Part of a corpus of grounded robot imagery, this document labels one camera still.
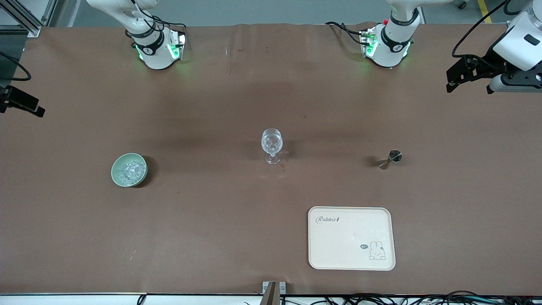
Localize aluminium profile frame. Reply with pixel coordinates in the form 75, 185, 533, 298
0, 0, 58, 37

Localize brown table mat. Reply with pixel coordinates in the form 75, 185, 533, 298
0, 22, 542, 296

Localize black right arm base cable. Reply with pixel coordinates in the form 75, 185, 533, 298
150, 15, 188, 43

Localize clear wine glass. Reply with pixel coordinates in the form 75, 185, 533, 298
261, 128, 283, 165

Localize cream rabbit print tray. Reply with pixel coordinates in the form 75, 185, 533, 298
308, 206, 396, 271

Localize black left arm base cable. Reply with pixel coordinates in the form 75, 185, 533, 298
325, 21, 368, 45

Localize brown upright post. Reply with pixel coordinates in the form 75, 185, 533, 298
263, 282, 278, 305

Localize green ceramic bowl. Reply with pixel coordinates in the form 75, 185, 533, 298
111, 153, 148, 187

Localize steel cocktail jigger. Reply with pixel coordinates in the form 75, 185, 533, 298
378, 149, 403, 170

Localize black cable bundle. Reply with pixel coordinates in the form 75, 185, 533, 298
279, 290, 542, 305

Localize clear ice cubes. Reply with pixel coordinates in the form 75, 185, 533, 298
117, 160, 144, 183

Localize black arm base cable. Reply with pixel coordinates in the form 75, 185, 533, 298
150, 15, 188, 43
325, 21, 368, 45

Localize grey metal table bracket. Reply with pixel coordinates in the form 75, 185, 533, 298
262, 281, 286, 295

